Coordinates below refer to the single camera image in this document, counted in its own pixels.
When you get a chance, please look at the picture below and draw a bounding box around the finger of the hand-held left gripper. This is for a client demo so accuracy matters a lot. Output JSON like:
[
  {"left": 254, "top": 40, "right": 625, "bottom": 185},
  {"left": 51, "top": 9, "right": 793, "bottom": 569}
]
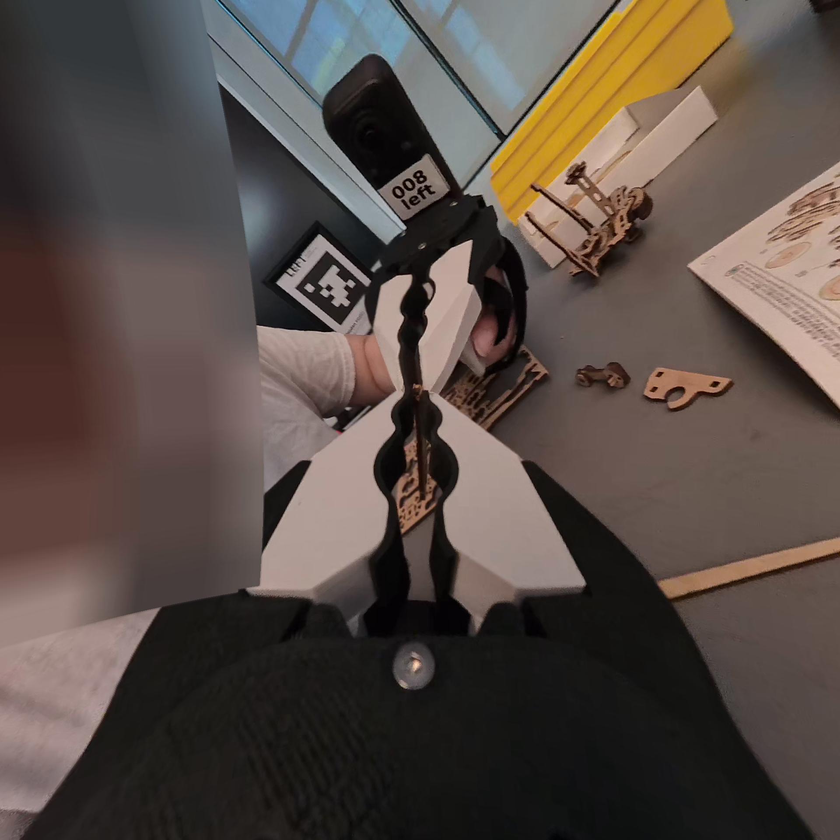
[
  {"left": 419, "top": 238, "right": 484, "bottom": 396},
  {"left": 373, "top": 272, "right": 416, "bottom": 395}
]

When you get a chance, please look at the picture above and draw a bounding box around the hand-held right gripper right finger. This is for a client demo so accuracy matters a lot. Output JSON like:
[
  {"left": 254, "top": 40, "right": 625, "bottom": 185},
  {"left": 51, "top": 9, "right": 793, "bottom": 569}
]
[{"left": 428, "top": 387, "right": 586, "bottom": 634}]

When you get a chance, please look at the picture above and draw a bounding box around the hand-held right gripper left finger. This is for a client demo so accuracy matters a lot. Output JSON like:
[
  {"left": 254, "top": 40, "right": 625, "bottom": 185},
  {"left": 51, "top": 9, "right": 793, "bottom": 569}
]
[{"left": 261, "top": 387, "right": 404, "bottom": 635}]

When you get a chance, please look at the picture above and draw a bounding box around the wooden model part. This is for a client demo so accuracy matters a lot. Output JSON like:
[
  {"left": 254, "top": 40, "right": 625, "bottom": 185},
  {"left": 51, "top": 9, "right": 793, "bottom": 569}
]
[{"left": 408, "top": 282, "right": 434, "bottom": 496}]

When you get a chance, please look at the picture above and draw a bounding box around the person's left forearm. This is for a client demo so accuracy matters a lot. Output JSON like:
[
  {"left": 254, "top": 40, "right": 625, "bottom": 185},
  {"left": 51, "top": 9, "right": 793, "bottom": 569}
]
[{"left": 341, "top": 331, "right": 404, "bottom": 417}]

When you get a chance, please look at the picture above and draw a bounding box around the laser-cut wooden parts sheet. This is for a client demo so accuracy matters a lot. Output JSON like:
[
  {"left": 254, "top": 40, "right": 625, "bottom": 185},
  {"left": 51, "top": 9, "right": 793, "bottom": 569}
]
[{"left": 397, "top": 344, "right": 551, "bottom": 536}]

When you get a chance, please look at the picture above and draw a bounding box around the partly built wooden model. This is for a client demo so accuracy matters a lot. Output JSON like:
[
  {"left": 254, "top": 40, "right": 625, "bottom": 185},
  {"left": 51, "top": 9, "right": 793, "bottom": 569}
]
[{"left": 524, "top": 161, "right": 656, "bottom": 280}]

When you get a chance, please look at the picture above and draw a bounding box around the person's left hand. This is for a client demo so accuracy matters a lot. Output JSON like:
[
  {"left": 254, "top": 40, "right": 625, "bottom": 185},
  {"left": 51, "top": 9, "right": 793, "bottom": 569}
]
[{"left": 467, "top": 272, "right": 516, "bottom": 361}]

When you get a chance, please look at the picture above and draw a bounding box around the black white marker sign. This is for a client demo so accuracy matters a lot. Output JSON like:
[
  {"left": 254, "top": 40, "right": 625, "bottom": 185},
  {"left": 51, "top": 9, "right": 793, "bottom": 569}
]
[{"left": 264, "top": 222, "right": 375, "bottom": 336}]

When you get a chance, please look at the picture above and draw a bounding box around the large glass window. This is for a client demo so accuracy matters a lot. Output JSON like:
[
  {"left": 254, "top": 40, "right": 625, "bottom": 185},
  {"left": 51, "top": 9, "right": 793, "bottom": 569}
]
[{"left": 217, "top": 0, "right": 621, "bottom": 237}]

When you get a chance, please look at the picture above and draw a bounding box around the small dark wooden wheel part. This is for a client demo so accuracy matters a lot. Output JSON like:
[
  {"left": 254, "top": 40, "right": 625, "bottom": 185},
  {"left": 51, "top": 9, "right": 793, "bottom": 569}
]
[{"left": 575, "top": 362, "right": 632, "bottom": 389}]

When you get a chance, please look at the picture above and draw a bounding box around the thin wooden stick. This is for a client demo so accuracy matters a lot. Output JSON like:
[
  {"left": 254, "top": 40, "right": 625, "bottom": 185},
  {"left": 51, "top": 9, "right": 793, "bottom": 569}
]
[{"left": 658, "top": 537, "right": 840, "bottom": 599}]

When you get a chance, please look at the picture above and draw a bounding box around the stack of yellow plastic bins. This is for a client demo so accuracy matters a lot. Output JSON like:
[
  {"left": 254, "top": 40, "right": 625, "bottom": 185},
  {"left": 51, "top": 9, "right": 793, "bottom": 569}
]
[{"left": 489, "top": 0, "right": 735, "bottom": 221}]

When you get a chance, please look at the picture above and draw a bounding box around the white cardboard box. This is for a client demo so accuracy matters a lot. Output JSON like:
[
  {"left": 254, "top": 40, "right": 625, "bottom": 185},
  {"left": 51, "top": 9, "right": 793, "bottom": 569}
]
[{"left": 518, "top": 85, "right": 718, "bottom": 269}]

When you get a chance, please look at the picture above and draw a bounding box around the illustrated instruction booklet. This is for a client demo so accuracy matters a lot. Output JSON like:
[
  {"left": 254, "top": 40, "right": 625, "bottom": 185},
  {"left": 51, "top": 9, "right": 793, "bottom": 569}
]
[{"left": 687, "top": 161, "right": 840, "bottom": 411}]

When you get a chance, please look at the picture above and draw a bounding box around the flat wooden bracket part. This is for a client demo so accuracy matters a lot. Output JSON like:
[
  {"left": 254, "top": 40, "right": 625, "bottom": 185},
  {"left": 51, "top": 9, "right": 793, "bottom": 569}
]
[{"left": 643, "top": 367, "right": 734, "bottom": 412}]

